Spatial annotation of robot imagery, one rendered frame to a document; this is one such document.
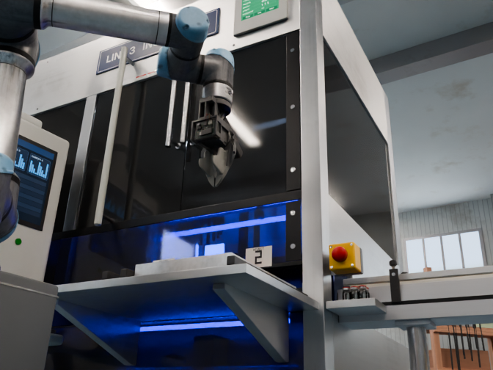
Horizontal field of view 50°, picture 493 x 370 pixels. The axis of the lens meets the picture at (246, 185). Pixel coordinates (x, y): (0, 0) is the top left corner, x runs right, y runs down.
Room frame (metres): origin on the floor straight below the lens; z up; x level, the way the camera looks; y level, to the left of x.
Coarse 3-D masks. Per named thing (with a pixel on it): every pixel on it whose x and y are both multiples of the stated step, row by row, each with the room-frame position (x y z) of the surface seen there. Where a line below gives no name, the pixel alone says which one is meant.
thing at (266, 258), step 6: (270, 246) 1.46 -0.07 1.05; (246, 252) 1.50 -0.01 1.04; (252, 252) 1.49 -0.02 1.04; (264, 252) 1.47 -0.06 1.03; (270, 252) 1.46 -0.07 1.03; (246, 258) 1.50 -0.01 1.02; (252, 258) 1.49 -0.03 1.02; (258, 258) 1.48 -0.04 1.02; (264, 258) 1.47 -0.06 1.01; (270, 258) 1.46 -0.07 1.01; (258, 264) 1.48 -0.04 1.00; (264, 264) 1.47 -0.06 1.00; (270, 264) 1.46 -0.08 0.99
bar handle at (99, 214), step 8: (120, 56) 1.71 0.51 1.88; (120, 64) 1.71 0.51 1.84; (120, 72) 1.71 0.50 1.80; (120, 80) 1.71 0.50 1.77; (120, 88) 1.71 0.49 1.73; (120, 96) 1.72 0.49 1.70; (112, 104) 1.71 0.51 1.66; (112, 112) 1.71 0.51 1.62; (112, 120) 1.71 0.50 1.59; (112, 128) 1.71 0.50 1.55; (112, 136) 1.71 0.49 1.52; (112, 144) 1.71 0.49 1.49; (104, 160) 1.71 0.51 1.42; (104, 168) 1.71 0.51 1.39; (104, 176) 1.71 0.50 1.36; (104, 184) 1.71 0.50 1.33; (104, 192) 1.71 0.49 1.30; (104, 200) 1.71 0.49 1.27; (96, 208) 1.71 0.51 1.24; (96, 216) 1.71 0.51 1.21; (104, 216) 1.73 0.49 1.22; (96, 224) 1.71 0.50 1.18
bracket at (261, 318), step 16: (224, 288) 1.14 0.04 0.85; (240, 304) 1.20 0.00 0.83; (256, 304) 1.27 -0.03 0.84; (240, 320) 1.26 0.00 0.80; (256, 320) 1.27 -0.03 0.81; (272, 320) 1.35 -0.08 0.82; (288, 320) 1.44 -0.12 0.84; (256, 336) 1.32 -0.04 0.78; (272, 336) 1.35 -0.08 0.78; (288, 336) 1.44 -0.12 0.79; (272, 352) 1.39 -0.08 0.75; (288, 352) 1.44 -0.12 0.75
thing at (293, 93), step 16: (288, 48) 1.44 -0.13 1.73; (288, 64) 1.44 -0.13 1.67; (288, 80) 1.44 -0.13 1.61; (288, 96) 1.44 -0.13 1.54; (288, 112) 1.44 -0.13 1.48; (288, 128) 1.44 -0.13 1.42; (288, 144) 1.44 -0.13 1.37; (288, 160) 1.44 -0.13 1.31; (288, 176) 1.44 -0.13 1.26; (288, 208) 1.44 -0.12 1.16; (288, 224) 1.44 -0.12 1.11; (288, 240) 1.44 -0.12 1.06; (288, 256) 1.44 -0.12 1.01
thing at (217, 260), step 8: (200, 256) 1.13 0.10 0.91; (208, 256) 1.12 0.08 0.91; (216, 256) 1.11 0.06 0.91; (224, 256) 1.10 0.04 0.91; (136, 264) 1.22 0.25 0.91; (144, 264) 1.21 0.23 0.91; (152, 264) 1.20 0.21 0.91; (160, 264) 1.19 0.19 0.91; (168, 264) 1.17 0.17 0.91; (176, 264) 1.16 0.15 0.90; (184, 264) 1.15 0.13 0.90; (192, 264) 1.14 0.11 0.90; (200, 264) 1.13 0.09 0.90; (208, 264) 1.12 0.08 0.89; (216, 264) 1.11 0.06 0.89; (224, 264) 1.10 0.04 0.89; (136, 272) 1.22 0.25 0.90; (144, 272) 1.21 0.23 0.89; (152, 272) 1.20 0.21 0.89; (160, 272) 1.18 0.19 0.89
